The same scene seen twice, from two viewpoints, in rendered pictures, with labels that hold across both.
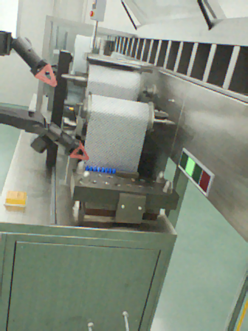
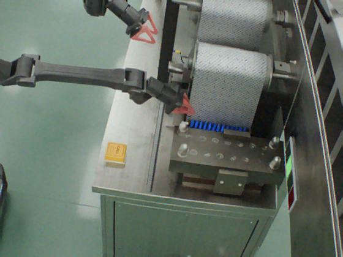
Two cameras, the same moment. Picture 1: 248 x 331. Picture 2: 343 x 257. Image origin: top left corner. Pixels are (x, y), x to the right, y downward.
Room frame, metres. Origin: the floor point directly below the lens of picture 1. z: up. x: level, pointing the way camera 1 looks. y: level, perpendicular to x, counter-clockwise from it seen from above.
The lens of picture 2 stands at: (0.06, -0.09, 2.25)
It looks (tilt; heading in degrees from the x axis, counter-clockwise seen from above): 46 degrees down; 14
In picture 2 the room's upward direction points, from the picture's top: 9 degrees clockwise
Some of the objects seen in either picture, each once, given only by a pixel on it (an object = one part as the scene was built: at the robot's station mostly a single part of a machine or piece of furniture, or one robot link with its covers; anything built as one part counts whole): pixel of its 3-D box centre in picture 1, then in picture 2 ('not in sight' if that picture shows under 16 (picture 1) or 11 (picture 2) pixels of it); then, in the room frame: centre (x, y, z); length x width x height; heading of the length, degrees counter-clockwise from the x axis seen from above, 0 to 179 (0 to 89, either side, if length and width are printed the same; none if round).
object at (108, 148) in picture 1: (112, 152); (222, 108); (1.33, 0.05, 1.10); 0.23 x 0.01 x 0.18; 105
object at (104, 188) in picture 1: (123, 189); (228, 155); (1.22, -0.02, 1.00); 0.40 x 0.16 x 0.06; 105
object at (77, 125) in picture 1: (70, 152); (177, 94); (1.38, 0.23, 1.05); 0.06 x 0.05 x 0.31; 105
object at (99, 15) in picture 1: (97, 9); not in sight; (1.89, 0.29, 1.66); 0.07 x 0.07 x 0.10; 31
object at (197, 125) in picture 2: (111, 172); (219, 128); (1.31, 0.04, 1.03); 0.21 x 0.04 x 0.03; 105
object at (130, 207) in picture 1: (130, 208); (230, 183); (1.14, -0.06, 0.96); 0.10 x 0.03 x 0.11; 105
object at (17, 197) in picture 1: (16, 197); (115, 152); (1.14, 0.37, 0.91); 0.07 x 0.07 x 0.02; 15
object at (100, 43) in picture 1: (102, 43); not in sight; (2.08, 0.26, 1.50); 0.14 x 0.14 x 0.06
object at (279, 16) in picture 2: (146, 91); (277, 17); (1.67, -0.04, 1.33); 0.07 x 0.07 x 0.07; 15
